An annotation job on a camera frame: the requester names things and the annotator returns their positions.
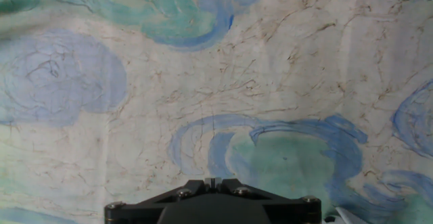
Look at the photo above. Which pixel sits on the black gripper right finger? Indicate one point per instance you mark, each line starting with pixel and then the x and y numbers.
pixel 294 212

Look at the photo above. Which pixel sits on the painted landscape tablecloth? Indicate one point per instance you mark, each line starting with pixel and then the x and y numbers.
pixel 236 82

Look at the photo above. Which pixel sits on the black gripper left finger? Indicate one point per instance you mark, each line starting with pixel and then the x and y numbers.
pixel 135 212

